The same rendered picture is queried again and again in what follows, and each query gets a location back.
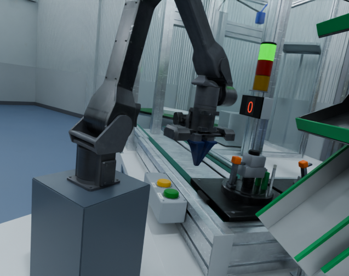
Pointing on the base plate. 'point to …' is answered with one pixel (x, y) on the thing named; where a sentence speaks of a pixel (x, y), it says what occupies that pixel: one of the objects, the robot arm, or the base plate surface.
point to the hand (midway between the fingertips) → (198, 152)
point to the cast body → (252, 165)
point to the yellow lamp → (261, 82)
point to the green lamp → (267, 52)
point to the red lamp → (264, 67)
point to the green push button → (171, 193)
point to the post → (280, 18)
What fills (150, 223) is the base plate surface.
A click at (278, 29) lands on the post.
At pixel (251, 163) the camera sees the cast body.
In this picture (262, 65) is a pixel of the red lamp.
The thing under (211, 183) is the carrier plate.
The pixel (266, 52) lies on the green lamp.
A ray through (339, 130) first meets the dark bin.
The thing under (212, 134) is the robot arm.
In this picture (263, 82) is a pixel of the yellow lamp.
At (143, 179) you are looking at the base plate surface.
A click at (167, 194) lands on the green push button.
